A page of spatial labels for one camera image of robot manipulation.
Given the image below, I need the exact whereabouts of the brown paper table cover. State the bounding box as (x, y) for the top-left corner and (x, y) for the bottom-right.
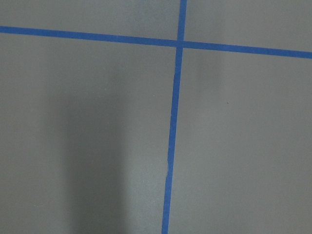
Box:
(0, 0), (312, 234)

